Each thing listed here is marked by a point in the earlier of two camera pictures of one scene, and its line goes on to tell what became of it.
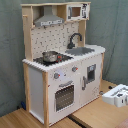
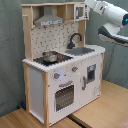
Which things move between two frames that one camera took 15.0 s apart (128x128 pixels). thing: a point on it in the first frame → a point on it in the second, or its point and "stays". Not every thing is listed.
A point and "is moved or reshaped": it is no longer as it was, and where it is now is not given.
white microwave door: x=73 y=12 is moved or reshaped
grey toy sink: x=79 y=51 stays
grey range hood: x=48 y=18 stays
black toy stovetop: x=60 y=58 stays
